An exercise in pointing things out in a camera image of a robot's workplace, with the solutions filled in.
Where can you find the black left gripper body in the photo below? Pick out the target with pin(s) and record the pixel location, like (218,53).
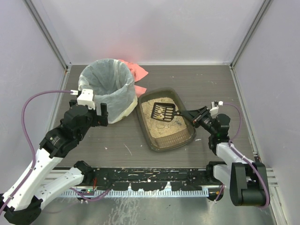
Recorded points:
(97,116)

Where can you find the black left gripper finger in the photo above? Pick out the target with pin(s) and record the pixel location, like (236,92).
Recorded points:
(73,103)
(103,107)

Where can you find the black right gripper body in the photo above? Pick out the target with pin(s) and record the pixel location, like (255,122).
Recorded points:
(199,116)

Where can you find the trash bin with white liner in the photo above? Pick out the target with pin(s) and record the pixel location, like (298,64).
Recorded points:
(112,83)

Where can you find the black litter scoop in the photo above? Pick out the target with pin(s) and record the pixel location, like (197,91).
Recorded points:
(164,112)

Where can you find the dark translucent litter box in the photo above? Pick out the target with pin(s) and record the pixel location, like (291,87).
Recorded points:
(159,135)

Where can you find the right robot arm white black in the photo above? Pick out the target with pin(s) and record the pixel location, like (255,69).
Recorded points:
(247,180)

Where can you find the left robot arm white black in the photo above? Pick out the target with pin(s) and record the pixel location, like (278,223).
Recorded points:
(24,201)

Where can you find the pink cloth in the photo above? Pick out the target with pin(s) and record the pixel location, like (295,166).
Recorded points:
(138,73)

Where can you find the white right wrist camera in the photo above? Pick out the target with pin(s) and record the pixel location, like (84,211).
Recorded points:
(215,106)

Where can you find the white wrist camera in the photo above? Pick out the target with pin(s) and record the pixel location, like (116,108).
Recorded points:
(86,99)
(215,106)

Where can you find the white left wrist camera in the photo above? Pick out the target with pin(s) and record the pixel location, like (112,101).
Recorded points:
(86,99)

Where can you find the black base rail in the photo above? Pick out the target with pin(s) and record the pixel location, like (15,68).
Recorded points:
(150,179)

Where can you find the white slotted cable duct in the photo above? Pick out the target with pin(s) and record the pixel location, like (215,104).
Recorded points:
(156,194)

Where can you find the left aluminium frame post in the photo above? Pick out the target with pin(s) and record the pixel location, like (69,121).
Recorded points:
(42,20)

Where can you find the aluminium frame post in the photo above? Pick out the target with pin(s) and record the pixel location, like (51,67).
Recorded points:
(251,30)
(42,20)

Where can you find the right aluminium frame post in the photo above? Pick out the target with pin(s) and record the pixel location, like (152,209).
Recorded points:
(251,30)

